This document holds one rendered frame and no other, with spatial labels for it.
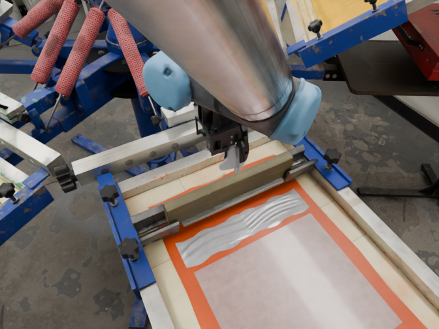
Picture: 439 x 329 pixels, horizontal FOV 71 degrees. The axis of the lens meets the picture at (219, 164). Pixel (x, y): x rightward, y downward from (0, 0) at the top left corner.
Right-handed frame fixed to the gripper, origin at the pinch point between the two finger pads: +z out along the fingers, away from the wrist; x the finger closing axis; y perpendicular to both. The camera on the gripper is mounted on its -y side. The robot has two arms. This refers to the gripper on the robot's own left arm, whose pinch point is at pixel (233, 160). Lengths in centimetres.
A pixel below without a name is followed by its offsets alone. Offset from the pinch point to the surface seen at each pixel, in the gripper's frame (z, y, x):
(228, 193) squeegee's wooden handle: 9.7, 2.1, 1.8
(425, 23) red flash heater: 3, -103, -28
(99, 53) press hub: 11, 14, -83
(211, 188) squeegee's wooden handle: 6.4, 6.0, 0.6
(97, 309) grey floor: 112, 59, -29
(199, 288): 16.8, 17.8, 16.9
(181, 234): 16.8, 16.1, 2.7
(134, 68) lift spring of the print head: 2, 8, -50
